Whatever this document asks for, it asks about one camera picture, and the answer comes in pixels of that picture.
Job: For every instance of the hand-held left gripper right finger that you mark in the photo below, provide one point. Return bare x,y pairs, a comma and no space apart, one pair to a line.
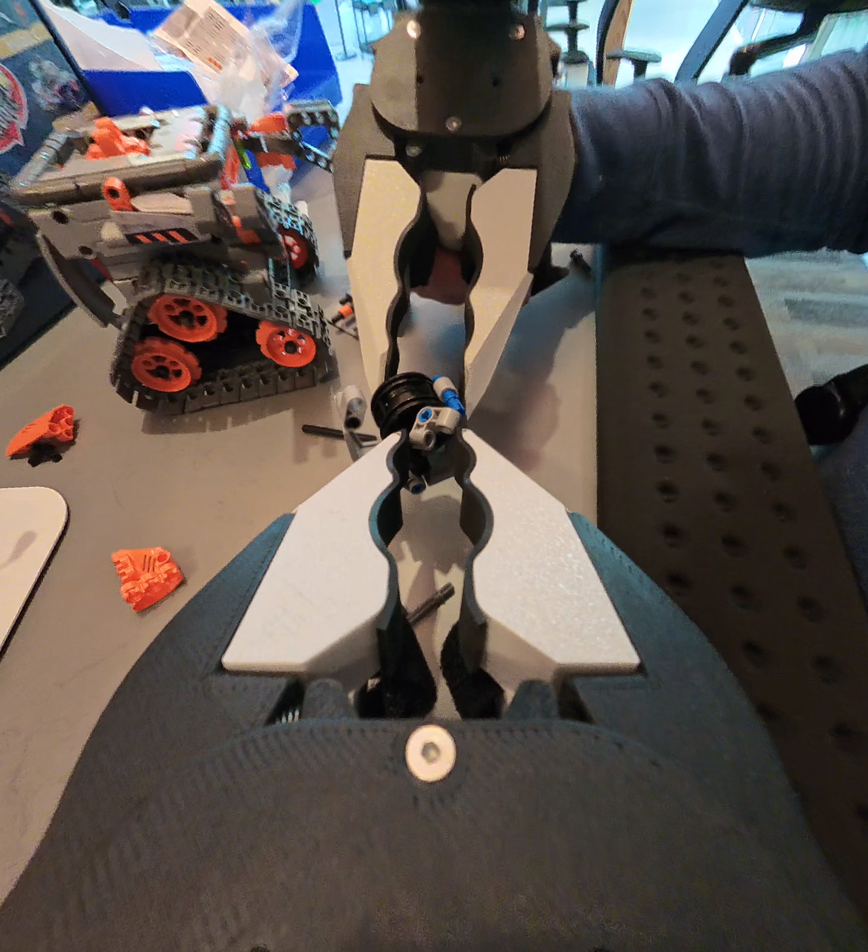
545,587

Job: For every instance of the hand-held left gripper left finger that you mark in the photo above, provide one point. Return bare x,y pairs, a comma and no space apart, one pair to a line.
307,587

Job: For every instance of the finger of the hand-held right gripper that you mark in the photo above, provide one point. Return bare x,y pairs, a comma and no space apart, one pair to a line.
378,223
508,223

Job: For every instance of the grey connector with blue pin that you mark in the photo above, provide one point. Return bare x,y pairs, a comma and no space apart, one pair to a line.
445,387

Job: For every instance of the grey cross connector piece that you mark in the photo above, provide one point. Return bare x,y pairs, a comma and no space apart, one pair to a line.
445,422

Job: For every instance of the person's right forearm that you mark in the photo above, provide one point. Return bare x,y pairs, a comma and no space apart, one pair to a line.
739,163

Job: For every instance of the person's right hand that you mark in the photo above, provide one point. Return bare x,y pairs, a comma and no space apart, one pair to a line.
449,275

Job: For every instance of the grey orange sensor block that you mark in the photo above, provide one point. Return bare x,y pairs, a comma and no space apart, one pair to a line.
341,312

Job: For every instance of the dark grey axle pin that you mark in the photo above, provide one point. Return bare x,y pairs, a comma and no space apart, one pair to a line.
434,601

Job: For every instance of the long black axle rod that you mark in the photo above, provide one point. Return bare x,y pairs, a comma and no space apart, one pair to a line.
322,431

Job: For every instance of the orange ribbed panel piece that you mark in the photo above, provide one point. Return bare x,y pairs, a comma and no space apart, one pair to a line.
147,580

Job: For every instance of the black office chair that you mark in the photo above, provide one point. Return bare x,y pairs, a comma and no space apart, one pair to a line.
631,58
765,56

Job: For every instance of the light grey connector piece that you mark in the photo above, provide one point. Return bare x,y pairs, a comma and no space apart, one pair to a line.
348,394

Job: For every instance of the clear plastic bag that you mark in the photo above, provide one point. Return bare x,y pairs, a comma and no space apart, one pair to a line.
255,44

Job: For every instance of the grey orange tracked toy vehicle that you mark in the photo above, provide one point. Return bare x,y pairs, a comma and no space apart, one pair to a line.
181,316

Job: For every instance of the blue plastic box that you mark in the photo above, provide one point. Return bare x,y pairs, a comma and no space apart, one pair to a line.
144,93

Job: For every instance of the small black cluster piece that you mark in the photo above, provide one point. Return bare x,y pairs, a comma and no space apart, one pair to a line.
43,455

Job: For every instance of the white rounded board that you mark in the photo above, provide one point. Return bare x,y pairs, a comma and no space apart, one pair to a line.
2,573

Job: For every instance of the orange angled hub piece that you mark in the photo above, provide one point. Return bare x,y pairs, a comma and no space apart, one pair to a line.
43,431

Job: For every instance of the printed toy box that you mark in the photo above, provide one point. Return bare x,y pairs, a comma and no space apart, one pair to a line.
2,97

